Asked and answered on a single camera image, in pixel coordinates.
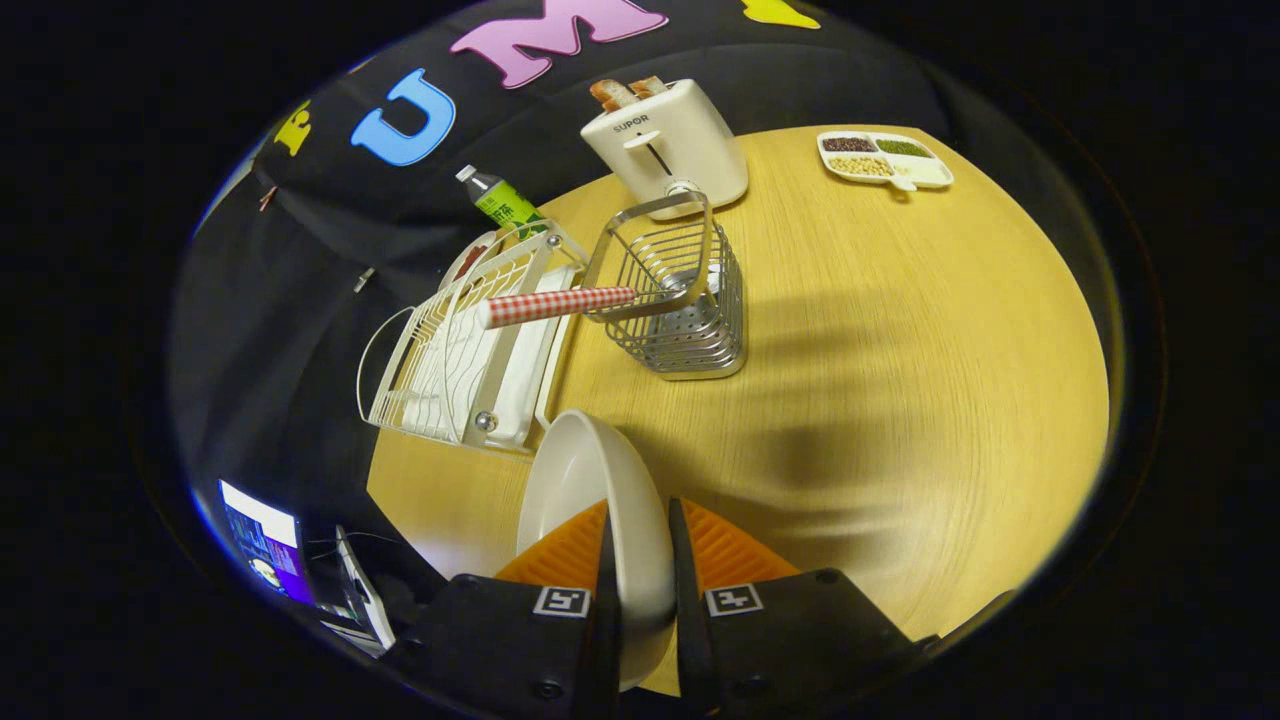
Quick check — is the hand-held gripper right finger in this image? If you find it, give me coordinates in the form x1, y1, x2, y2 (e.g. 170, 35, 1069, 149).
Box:
667, 496, 943, 716

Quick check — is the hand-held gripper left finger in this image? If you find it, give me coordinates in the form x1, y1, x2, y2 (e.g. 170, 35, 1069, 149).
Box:
385, 498, 623, 720

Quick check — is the beige plate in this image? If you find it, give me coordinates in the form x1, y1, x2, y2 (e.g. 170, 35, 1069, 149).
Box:
516, 408, 677, 693

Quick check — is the white wire dish rack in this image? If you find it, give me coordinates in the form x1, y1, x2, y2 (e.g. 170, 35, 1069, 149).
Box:
356, 222, 591, 453

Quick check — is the metal wire basket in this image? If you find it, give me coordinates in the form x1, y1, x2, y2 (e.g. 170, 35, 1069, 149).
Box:
582, 190, 748, 382

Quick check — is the red checked handle spoon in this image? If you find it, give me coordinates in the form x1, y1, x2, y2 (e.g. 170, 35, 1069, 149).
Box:
477, 270, 706, 331

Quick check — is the small plate with sausages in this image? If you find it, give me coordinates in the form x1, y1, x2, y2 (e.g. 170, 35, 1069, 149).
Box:
440, 232, 501, 291

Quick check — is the white flat device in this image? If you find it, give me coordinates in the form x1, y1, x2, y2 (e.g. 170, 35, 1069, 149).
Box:
320, 525, 396, 651

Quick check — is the computer screen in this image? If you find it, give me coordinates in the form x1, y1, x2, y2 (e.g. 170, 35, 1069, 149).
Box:
218, 480, 316, 606

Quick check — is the green label drink bottle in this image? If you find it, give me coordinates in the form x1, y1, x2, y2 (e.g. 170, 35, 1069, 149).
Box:
456, 165, 549, 241

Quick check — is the black backdrop cloth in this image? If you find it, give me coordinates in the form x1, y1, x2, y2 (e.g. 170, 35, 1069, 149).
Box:
168, 0, 986, 601

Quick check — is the cream toaster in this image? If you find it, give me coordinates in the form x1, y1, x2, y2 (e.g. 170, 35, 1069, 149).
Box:
580, 78, 750, 222

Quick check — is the white divided bean tray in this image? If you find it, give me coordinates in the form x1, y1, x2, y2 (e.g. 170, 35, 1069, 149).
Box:
817, 130, 955, 192

